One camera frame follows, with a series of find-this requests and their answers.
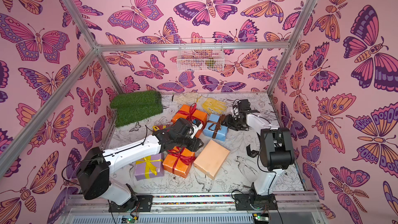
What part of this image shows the white work glove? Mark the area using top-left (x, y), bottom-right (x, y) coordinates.
top-left (172, 92), bottom-right (201, 105)

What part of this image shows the white wire basket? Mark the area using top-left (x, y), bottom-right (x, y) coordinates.
top-left (176, 37), bottom-right (225, 73)

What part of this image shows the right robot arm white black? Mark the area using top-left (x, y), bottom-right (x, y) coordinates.
top-left (224, 99), bottom-right (295, 202)

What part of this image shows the black printed ribbon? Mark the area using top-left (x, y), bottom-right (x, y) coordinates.
top-left (246, 133), bottom-right (261, 158)

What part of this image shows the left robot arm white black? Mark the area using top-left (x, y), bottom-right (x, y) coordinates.
top-left (77, 118), bottom-right (204, 206)

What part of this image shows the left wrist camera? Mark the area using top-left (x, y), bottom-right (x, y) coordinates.
top-left (191, 119), bottom-right (203, 138)

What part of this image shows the yellow ribbon on purple box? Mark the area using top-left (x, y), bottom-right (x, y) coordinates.
top-left (136, 155), bottom-right (163, 178)

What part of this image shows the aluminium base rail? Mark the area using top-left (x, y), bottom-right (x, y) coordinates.
top-left (59, 191), bottom-right (328, 224)

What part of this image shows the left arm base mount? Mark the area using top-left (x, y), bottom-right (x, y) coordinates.
top-left (108, 195), bottom-right (153, 213)

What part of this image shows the brown ribbon bow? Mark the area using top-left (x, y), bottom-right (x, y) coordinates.
top-left (206, 114), bottom-right (228, 140)

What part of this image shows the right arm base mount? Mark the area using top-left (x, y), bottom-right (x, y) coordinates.
top-left (231, 189), bottom-right (278, 211)

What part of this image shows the green artificial grass mat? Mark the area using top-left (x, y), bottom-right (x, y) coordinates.
top-left (110, 90), bottom-right (163, 127)

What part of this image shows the orange gift box front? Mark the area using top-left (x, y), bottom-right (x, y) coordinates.
top-left (163, 152), bottom-right (193, 178)

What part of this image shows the red ribbon on front box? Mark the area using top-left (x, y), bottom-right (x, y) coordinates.
top-left (168, 147), bottom-right (196, 173)

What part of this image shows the large orange gift box back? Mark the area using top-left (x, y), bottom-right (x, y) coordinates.
top-left (172, 103), bottom-right (207, 138)

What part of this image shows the purple gift box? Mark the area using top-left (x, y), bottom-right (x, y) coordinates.
top-left (134, 153), bottom-right (164, 180)

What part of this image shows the light blue gift box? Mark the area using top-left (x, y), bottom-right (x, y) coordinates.
top-left (203, 113), bottom-right (229, 142)

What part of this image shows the peach gift box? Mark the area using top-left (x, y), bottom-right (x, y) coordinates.
top-left (194, 140), bottom-right (230, 179)

